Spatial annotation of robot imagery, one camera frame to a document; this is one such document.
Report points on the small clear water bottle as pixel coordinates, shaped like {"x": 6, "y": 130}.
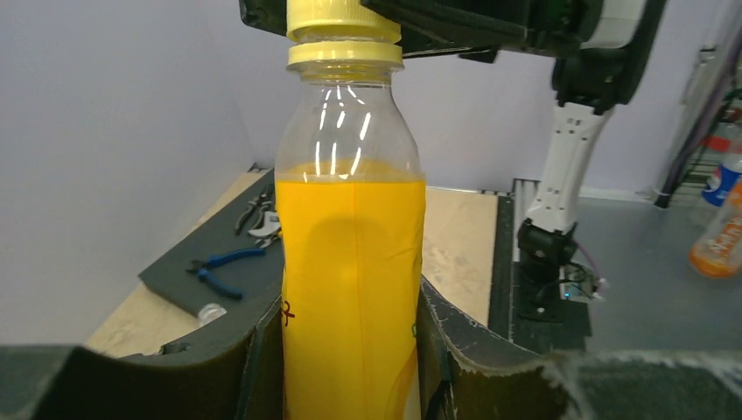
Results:
{"x": 209, "y": 313}

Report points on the adjustable wrench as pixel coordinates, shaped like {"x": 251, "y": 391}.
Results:
{"x": 267, "y": 230}

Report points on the dark network switch box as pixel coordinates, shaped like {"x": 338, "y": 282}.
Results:
{"x": 167, "y": 278}

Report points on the blue handled pliers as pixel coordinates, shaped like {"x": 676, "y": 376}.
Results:
{"x": 207, "y": 271}

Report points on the black handled cutters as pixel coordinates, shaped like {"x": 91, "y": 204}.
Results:
{"x": 253, "y": 214}

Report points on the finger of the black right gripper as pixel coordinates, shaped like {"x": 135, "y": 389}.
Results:
{"x": 470, "y": 30}
{"x": 264, "y": 15}

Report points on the yellow juice bottle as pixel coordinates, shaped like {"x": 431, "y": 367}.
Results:
{"x": 350, "y": 195}

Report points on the orange drink bottle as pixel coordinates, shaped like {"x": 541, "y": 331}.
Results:
{"x": 717, "y": 252}

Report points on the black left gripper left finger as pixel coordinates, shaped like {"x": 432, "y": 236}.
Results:
{"x": 229, "y": 369}

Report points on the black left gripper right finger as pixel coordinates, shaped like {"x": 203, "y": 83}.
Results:
{"x": 469, "y": 372}

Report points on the yellow juice bottle cap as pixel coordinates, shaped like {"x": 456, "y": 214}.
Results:
{"x": 337, "y": 18}

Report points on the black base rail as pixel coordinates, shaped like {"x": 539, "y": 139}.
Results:
{"x": 521, "y": 310}

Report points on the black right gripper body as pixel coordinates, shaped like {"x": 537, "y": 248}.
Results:
{"x": 560, "y": 27}

